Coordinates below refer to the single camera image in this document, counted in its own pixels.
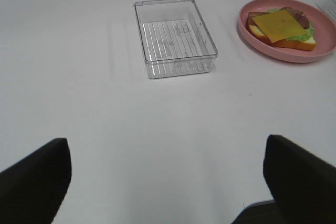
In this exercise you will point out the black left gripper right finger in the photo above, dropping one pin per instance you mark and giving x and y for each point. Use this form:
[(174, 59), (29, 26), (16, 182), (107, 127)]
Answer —
[(302, 184)]

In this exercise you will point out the pink round plate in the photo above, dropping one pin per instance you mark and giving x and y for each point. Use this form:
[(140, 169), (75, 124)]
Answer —
[(324, 31)]

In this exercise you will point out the yellow cheese slice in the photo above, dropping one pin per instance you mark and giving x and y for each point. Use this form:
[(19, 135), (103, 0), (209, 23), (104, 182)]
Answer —
[(278, 26)]

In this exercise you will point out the white bread slice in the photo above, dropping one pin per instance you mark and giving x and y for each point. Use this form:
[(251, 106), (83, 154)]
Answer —
[(307, 45)]

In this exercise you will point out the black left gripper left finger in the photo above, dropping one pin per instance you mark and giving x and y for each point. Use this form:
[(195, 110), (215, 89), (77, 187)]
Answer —
[(33, 189)]

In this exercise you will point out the clear left plastic container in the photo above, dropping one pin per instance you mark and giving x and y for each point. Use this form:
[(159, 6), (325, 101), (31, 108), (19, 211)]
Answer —
[(175, 40)]

